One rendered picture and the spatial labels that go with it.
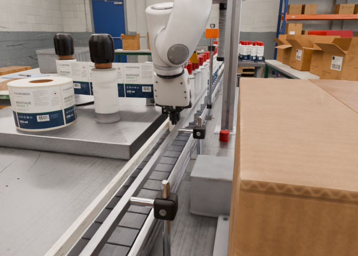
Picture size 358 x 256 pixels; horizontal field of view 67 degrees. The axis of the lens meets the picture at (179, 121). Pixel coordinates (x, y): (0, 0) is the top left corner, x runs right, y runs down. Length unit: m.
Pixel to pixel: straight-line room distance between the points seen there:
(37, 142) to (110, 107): 0.25
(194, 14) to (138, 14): 8.14
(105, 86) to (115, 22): 7.97
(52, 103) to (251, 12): 7.93
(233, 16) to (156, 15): 0.39
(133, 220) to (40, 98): 0.58
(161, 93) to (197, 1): 0.27
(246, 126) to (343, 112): 0.10
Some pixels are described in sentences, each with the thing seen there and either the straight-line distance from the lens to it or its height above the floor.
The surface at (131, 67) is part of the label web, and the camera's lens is 1.14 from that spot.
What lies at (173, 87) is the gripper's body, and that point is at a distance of 0.71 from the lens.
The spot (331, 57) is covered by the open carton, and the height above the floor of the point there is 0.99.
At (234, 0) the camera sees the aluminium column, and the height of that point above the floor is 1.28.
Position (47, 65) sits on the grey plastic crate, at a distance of 2.94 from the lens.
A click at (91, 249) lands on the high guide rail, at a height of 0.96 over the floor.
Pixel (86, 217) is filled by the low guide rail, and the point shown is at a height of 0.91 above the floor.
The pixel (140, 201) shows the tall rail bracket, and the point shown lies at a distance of 0.40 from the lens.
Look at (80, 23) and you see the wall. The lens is 9.33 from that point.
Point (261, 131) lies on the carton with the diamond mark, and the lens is 0.19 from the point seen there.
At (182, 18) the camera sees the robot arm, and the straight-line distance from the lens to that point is 0.57.
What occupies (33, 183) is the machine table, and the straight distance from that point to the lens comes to 0.77.
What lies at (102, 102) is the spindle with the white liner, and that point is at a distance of 0.96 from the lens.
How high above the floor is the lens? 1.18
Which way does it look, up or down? 18 degrees down
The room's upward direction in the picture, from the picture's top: straight up
